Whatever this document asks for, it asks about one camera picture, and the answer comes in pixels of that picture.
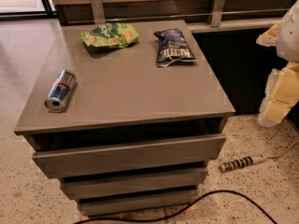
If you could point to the grey drawer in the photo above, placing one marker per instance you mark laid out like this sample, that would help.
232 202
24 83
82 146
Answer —
124 157
125 184
172 197

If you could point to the top grey drawer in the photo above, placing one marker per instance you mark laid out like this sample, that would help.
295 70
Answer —
124 157

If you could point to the grey drawer cabinet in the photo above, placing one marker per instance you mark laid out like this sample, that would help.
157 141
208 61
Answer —
123 97

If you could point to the white power strip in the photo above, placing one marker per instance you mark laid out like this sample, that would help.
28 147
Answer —
251 160

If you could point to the wooden counter shelf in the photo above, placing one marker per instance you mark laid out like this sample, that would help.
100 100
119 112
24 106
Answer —
236 15

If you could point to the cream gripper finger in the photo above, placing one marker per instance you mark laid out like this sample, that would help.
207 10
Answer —
269 37
281 95

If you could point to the redbull can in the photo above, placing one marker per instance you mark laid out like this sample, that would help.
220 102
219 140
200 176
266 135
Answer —
60 91

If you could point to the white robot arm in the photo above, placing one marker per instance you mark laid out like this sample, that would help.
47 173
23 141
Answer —
288 36

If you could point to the dark blue chip bag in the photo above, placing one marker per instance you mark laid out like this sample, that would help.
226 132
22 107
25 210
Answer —
172 47

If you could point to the left metal bracket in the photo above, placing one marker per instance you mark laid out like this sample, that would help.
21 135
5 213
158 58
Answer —
98 11

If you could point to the bottom grey drawer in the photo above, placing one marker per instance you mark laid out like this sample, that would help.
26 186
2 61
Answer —
172 197

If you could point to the right metal bracket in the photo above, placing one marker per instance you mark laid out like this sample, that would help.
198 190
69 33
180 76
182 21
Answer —
216 13

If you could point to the middle grey drawer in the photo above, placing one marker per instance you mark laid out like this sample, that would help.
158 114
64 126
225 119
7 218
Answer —
125 184

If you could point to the green rice chip bag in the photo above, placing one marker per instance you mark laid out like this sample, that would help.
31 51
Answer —
111 35

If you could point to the metal bracket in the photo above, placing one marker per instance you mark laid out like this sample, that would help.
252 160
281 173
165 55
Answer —
216 13
98 11

